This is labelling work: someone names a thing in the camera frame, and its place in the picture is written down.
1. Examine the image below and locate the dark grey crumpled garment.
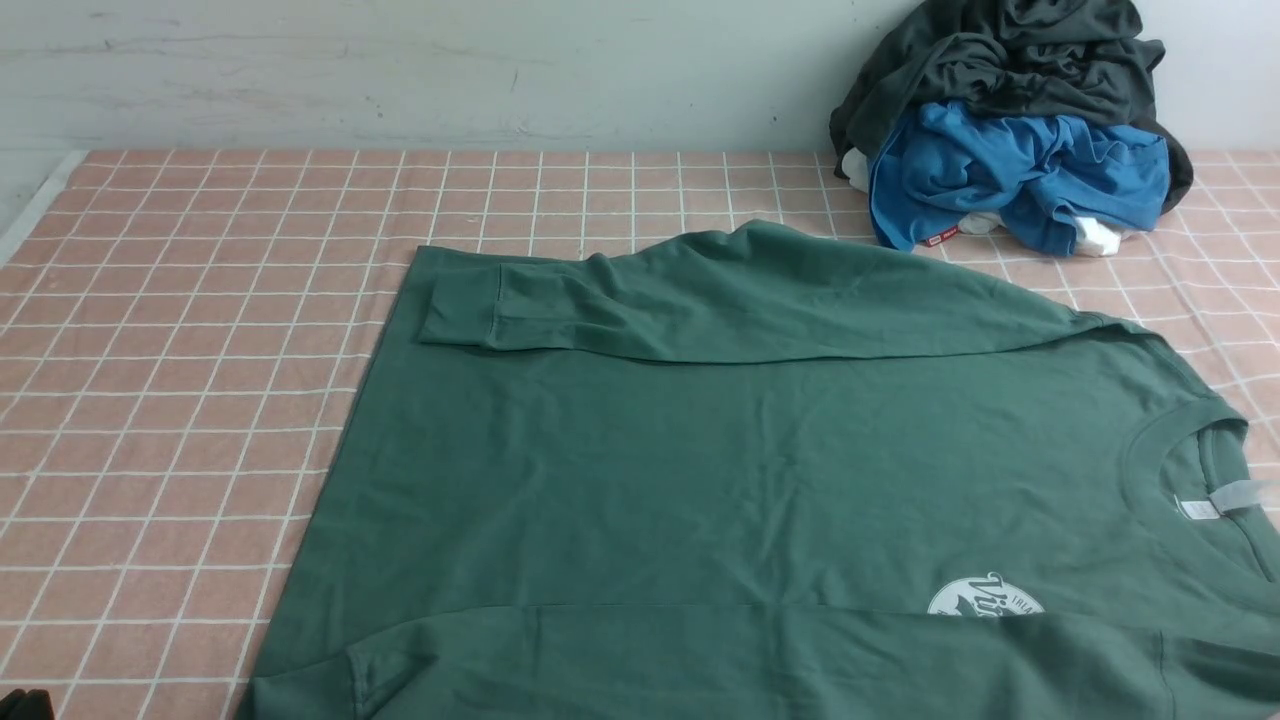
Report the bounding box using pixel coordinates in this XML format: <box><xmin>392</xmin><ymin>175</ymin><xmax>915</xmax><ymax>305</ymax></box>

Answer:
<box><xmin>829</xmin><ymin>1</ymin><xmax>1194</xmax><ymax>211</ymax></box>

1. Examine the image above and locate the blue crumpled garment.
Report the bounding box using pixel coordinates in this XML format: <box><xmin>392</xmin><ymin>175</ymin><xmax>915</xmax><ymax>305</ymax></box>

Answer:
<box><xmin>868</xmin><ymin>100</ymin><xmax>1170</xmax><ymax>258</ymax></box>

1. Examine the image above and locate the green long-sleeved shirt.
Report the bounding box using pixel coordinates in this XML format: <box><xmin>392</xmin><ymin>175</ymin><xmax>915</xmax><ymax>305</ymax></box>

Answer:
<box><xmin>236</xmin><ymin>222</ymin><xmax>1277</xmax><ymax>719</ymax></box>

